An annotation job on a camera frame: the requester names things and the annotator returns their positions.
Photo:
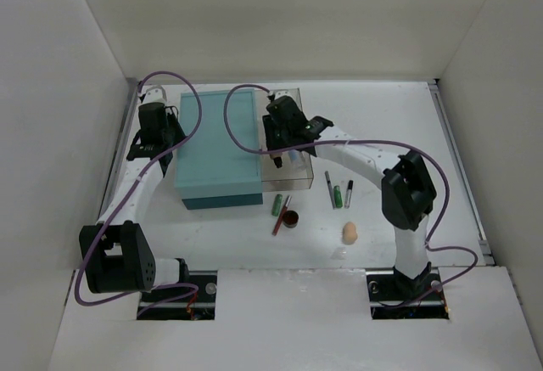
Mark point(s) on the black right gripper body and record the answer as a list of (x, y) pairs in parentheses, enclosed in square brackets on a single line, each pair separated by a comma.
[(276, 137)]

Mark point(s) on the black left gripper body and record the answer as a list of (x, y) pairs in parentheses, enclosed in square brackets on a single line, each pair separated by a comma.
[(149, 149)]

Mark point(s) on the beige foundation bottle black cap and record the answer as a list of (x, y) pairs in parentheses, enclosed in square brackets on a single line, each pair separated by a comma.
[(277, 159)]

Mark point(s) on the clear plastic bottle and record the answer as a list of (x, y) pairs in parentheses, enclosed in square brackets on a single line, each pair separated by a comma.
[(297, 160)]

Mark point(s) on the brown round jar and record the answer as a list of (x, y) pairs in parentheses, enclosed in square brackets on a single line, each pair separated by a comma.
[(290, 219)]

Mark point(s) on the beige makeup sponge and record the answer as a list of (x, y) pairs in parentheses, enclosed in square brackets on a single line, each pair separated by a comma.
[(349, 234)]

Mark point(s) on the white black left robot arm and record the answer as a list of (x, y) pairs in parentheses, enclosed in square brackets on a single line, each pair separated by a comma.
[(118, 256)]

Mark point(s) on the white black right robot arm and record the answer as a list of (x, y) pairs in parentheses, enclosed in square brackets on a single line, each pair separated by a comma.
[(407, 190)]

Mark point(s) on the teal makeup box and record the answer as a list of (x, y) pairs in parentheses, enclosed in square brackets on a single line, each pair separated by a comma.
[(211, 170)]

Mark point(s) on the red makeup pencil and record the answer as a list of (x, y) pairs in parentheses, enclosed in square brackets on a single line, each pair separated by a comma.
[(279, 221)]

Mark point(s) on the clear acrylic drawer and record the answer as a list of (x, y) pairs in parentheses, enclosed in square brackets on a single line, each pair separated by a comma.
[(286, 178)]

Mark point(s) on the grey eyeliner pencil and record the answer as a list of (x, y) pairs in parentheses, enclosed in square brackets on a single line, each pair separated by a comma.
[(330, 189)]

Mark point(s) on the green tube left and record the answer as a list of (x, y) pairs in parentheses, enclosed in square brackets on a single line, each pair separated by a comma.
[(277, 205)]

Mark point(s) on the green tube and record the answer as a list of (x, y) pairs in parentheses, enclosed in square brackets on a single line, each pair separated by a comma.
[(277, 205), (337, 195)]

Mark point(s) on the green tube right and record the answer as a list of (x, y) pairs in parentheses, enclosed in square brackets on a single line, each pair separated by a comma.
[(337, 195)]

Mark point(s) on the black silver mascara pen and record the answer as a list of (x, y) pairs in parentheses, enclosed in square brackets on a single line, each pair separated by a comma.
[(348, 194)]

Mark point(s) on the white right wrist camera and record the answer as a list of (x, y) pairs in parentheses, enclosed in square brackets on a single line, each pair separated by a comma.
[(277, 94)]

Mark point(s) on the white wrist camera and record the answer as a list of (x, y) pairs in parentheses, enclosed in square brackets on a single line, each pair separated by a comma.
[(154, 94), (277, 94)]

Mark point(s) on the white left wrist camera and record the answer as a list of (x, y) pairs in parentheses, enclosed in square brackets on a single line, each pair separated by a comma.
[(154, 94)]

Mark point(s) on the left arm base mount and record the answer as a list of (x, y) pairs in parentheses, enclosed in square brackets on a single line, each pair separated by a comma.
[(181, 303)]

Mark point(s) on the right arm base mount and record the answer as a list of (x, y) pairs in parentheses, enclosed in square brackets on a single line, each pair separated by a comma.
[(389, 301)]

